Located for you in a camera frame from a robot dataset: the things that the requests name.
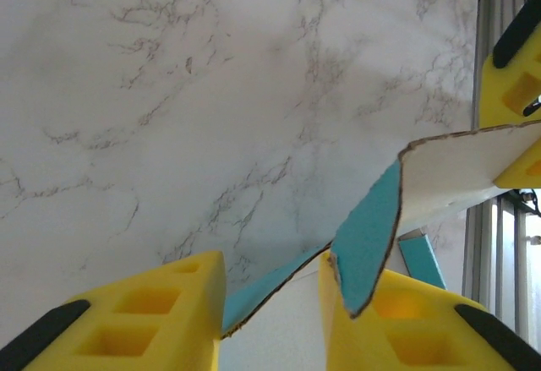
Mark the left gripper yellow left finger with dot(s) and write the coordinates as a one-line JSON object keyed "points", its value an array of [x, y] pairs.
{"points": [[127, 328]]}

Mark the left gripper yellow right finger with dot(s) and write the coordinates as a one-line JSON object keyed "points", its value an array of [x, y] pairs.
{"points": [[422, 337]]}

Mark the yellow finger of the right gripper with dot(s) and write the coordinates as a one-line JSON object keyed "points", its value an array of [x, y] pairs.
{"points": [[507, 88], [524, 174]]}

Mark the teal and white paper box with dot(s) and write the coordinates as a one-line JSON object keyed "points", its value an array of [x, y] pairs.
{"points": [[367, 240]]}

